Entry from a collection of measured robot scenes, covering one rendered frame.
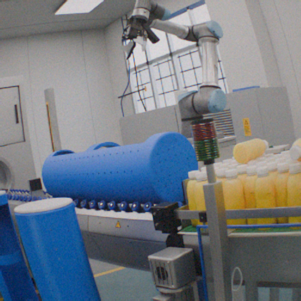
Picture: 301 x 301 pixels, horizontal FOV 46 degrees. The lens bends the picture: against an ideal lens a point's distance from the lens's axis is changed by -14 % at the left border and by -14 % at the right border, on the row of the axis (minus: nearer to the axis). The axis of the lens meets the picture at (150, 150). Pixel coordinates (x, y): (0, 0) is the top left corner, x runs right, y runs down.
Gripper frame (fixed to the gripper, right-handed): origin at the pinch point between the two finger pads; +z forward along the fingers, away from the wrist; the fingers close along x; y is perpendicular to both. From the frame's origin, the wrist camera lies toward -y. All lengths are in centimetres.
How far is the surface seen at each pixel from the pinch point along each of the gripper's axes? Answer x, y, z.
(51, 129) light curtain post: -132, -4, 19
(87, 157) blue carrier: -26, 2, 43
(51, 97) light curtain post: -132, 2, -4
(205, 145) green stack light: 66, 7, 43
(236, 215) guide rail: 57, -16, 59
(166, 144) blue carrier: 11.7, -14.6, 35.3
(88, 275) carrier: -4, 3, 95
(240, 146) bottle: 46, -23, 36
